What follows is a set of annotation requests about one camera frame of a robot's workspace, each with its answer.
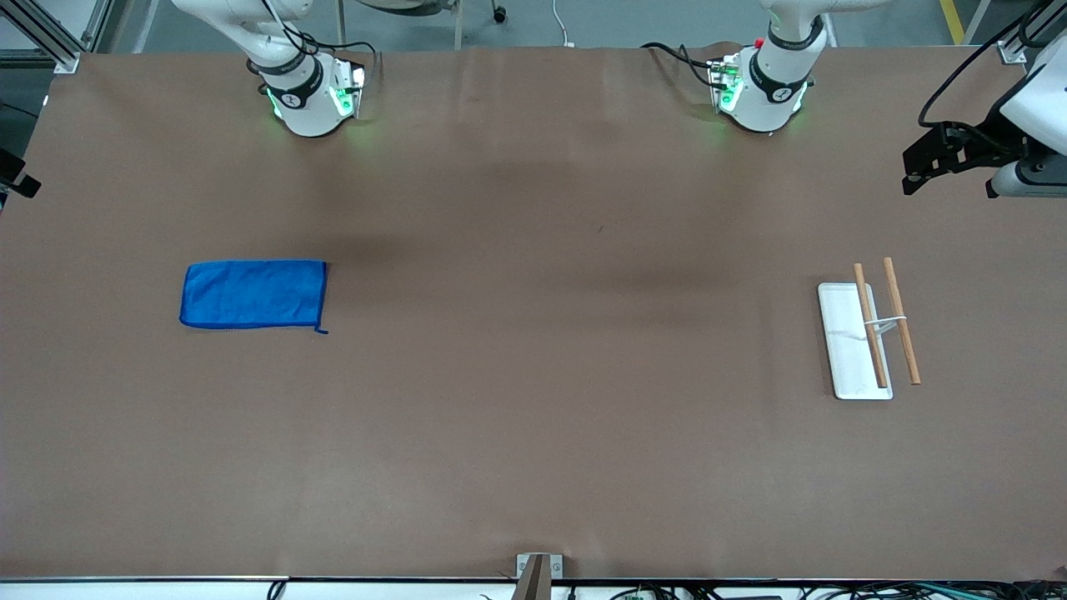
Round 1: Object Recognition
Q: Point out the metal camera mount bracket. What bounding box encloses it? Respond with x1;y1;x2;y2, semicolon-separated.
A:
515;553;564;600

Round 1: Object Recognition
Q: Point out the brown table cover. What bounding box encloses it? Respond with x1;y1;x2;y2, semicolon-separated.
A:
0;46;1067;581

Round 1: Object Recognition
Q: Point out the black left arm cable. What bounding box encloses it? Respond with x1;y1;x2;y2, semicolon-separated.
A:
919;0;1053;151

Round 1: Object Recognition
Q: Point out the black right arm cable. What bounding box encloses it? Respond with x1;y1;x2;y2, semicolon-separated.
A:
260;0;378;66

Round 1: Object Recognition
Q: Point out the white towel rack base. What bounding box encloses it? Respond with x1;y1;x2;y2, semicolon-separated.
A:
817;282;894;401

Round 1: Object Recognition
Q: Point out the black left base cable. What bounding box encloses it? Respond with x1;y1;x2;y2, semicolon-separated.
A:
640;42;723;91

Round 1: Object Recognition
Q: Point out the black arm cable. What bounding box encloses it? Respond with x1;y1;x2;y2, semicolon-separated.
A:
919;0;1053;151
260;0;378;66

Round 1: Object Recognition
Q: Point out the blue microfibre towel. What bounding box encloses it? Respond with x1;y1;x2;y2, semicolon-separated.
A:
179;260;329;335

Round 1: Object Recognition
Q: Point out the aluminium frame post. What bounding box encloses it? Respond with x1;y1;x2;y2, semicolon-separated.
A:
996;0;1056;66
0;0;114;74

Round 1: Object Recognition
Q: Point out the office chair base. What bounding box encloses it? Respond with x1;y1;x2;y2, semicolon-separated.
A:
338;0;508;51

